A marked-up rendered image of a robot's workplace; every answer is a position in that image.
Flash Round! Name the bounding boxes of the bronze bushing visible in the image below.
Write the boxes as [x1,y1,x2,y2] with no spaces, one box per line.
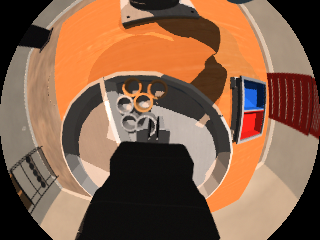
[134,93,154,112]
[123,77,143,97]
[148,79,168,99]

